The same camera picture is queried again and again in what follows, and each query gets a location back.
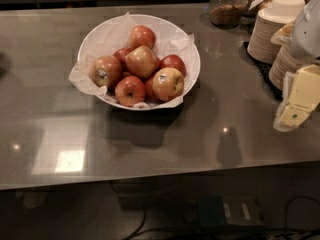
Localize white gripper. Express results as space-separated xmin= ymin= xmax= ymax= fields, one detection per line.
xmin=271 ymin=0 xmax=320 ymax=128

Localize yellow apple with sticker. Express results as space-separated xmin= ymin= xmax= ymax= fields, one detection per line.
xmin=152 ymin=67 xmax=184 ymax=102

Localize white paper bowl stack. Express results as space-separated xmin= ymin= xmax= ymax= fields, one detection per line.
xmin=265 ymin=0 xmax=305 ymax=21

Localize right back red apple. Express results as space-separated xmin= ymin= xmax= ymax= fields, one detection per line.
xmin=159 ymin=54 xmax=187 ymax=76

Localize small red apple between front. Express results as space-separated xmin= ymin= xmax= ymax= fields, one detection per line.
xmin=145 ymin=77 xmax=157 ymax=102

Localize centre yellow-red apple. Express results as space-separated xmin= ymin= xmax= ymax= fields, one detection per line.
xmin=125 ymin=46 xmax=157 ymax=79

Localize top back red apple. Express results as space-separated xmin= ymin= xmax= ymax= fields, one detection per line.
xmin=128 ymin=25 xmax=156 ymax=49

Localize dark red apple behind centre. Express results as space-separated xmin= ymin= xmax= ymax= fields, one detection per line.
xmin=113 ymin=47 xmax=133 ymax=67

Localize left apple with sticker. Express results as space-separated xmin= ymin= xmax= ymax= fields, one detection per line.
xmin=89 ymin=55 xmax=122 ymax=89

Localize front stack of paper plates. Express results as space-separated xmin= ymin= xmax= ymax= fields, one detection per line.
xmin=269 ymin=44 xmax=302 ymax=90

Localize stack of paper plates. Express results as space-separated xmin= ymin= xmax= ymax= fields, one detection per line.
xmin=247 ymin=8 xmax=294 ymax=64
xmin=269 ymin=44 xmax=302 ymax=90

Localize black tray under plates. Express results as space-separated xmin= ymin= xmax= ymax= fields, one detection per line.
xmin=246 ymin=52 xmax=283 ymax=102

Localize back stack of paper plates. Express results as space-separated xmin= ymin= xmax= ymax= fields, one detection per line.
xmin=247 ymin=8 xmax=294 ymax=64

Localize glass jar with nuts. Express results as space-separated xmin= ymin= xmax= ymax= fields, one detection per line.
xmin=209 ymin=0 xmax=248 ymax=28

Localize black box under table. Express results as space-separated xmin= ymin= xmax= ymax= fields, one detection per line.
xmin=197 ymin=196 xmax=265 ymax=228

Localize white paper liner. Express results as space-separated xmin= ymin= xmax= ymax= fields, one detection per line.
xmin=68 ymin=11 xmax=196 ymax=110

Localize black cable on floor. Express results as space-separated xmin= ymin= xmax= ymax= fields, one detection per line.
xmin=109 ymin=180 xmax=320 ymax=240

